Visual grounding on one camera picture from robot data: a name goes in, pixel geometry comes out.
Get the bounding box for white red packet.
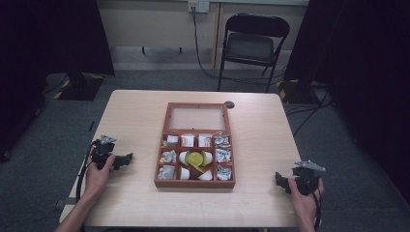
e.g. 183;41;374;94
180;133;195;148
197;133;213;148

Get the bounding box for wooden compartment box with lid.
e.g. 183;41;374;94
154;101;237;189

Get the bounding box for black stand base striped tape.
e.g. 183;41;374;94
52;72;106;102
276;78;325;105

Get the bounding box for person's left hand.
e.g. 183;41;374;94
84;147;117;198

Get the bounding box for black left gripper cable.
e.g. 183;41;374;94
75;138;102;203

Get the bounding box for white wall socket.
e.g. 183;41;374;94
188;0;211;15

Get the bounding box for black floor cables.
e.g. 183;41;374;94
284;86;335;137

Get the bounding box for grey table edge bracket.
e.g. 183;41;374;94
53;196;79;209

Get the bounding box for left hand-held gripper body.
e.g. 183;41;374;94
91;133;118;171

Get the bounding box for person's right hand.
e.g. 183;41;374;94
287;177;325;226

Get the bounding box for dark brown scoop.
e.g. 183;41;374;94
188;164;206;181

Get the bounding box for silver white packet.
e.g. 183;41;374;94
162;134;180;148
157;164;176;181
160;149;178;164

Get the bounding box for silver colourful packet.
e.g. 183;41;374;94
216;164;233;182
215;148;233;164
214;134;232;149

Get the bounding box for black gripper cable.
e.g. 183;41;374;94
301;180;323;232
75;138;102;203

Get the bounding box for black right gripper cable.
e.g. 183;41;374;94
301;180;323;232

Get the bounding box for black curtain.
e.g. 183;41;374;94
283;0;410;204
0;0;116;162

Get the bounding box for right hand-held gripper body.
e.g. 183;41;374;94
291;159;327;197

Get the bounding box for black folding chair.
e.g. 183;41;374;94
217;13;291;94

